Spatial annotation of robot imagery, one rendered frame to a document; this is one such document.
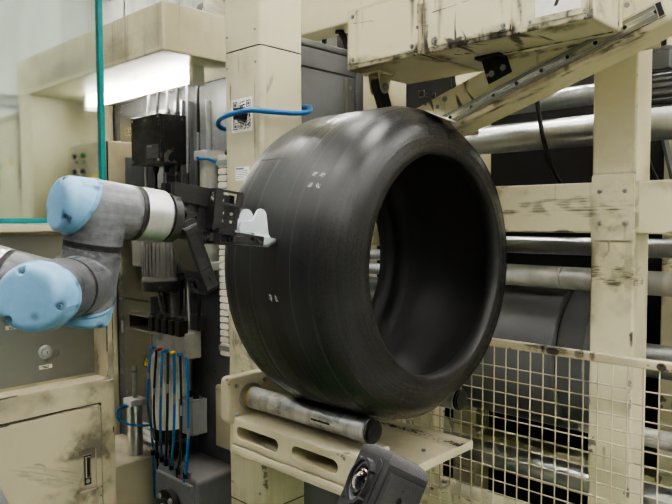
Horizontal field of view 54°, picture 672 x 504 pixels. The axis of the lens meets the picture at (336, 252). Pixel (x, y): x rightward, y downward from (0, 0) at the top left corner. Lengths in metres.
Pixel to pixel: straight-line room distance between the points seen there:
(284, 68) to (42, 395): 0.91
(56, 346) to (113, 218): 0.82
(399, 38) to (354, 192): 0.59
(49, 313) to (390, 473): 0.49
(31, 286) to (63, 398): 0.91
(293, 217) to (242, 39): 0.58
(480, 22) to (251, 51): 0.49
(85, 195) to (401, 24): 0.92
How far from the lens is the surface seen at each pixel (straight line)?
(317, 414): 1.27
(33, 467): 1.66
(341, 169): 1.08
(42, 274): 0.76
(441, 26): 1.50
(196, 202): 0.98
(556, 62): 1.50
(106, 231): 0.89
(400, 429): 1.53
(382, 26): 1.60
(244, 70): 1.52
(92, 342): 1.71
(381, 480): 0.35
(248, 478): 1.61
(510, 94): 1.54
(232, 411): 1.42
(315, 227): 1.04
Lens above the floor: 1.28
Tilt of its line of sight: 3 degrees down
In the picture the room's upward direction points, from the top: straight up
